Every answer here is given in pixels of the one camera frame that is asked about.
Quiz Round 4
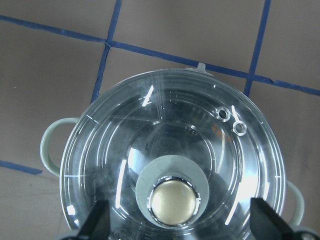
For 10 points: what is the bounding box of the pale green electric pot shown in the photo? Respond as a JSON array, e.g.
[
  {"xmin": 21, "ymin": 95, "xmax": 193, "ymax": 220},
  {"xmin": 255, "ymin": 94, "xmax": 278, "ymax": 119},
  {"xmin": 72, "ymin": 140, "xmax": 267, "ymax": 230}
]
[{"xmin": 39, "ymin": 62, "xmax": 306, "ymax": 240}]

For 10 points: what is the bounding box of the glass pot lid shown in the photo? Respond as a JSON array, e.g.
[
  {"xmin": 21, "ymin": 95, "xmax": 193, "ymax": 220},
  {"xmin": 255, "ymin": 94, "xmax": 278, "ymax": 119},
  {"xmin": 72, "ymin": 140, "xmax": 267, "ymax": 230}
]
[{"xmin": 59, "ymin": 67, "xmax": 287, "ymax": 240}]

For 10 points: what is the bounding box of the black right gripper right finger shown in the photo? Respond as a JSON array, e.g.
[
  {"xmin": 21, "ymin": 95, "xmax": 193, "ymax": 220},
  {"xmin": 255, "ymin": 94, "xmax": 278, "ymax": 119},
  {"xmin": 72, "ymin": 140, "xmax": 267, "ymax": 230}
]
[{"xmin": 249, "ymin": 197, "xmax": 295, "ymax": 240}]

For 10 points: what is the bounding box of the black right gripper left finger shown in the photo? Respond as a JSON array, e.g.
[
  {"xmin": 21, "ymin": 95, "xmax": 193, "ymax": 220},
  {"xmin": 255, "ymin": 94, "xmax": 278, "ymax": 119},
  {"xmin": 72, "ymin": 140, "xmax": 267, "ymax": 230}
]
[{"xmin": 76, "ymin": 200, "xmax": 111, "ymax": 240}]

